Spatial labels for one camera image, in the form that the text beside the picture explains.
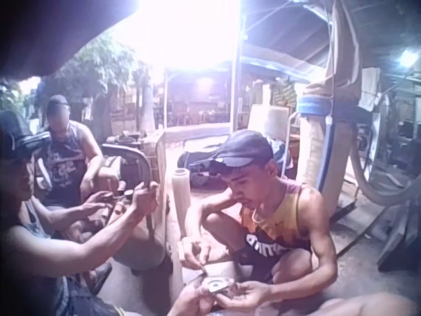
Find person's left hand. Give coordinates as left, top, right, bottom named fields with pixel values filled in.
left=170, top=283, right=213, bottom=316

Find small round metal part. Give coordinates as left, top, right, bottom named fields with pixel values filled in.
left=197, top=276, right=236, bottom=299

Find small wooden block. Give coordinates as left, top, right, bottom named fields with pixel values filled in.
left=177, top=241, right=189, bottom=265

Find clear plastic film roll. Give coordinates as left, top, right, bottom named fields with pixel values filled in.
left=171, top=168, right=192, bottom=245

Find upright wooden panel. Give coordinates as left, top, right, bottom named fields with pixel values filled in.
left=153, top=130, right=186, bottom=297

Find dark bag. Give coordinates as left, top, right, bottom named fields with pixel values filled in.
left=176, top=148, right=231, bottom=189

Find person's legs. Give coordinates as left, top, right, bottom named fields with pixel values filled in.
left=276, top=292, right=421, bottom=316

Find workshop shelf with goods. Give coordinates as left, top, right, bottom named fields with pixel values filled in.
left=164, top=74, right=238, bottom=126

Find heap of wooden planks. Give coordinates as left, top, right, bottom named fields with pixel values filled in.
left=374, top=194, right=421, bottom=273

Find white metal pole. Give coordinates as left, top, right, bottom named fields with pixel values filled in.
left=231, top=13, right=245, bottom=133

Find beige dust collector bag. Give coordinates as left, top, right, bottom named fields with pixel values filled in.
left=295, top=0, right=364, bottom=185

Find green tree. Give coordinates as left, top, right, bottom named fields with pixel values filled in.
left=39, top=34, right=155, bottom=132

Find workshop machine with wheel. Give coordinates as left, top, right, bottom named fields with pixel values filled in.
left=360, top=74, right=421, bottom=185

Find white hanging cloth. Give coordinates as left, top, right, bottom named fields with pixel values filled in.
left=356, top=66, right=383, bottom=113

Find bright light bulb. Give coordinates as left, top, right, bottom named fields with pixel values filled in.
left=398, top=48, right=421, bottom=70

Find curved metal chair frame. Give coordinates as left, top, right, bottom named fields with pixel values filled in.
left=101, top=143, right=156, bottom=198

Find large beige hose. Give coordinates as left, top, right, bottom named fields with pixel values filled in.
left=347, top=108, right=421, bottom=207

